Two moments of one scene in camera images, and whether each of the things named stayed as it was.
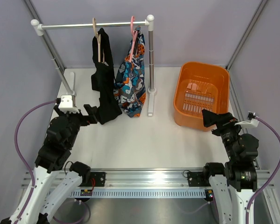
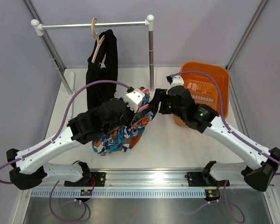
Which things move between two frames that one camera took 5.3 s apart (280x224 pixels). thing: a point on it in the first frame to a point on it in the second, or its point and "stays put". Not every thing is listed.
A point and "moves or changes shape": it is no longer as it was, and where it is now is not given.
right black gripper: (226, 120) to (157, 97)
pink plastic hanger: (135, 32) to (146, 91)
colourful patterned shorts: (129, 90) to (124, 139)
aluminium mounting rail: (195, 178) stays put
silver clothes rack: (37, 29) stays put
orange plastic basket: (200, 86) stays put
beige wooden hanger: (98, 36) moves or changes shape
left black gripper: (90, 118) to (132, 115)
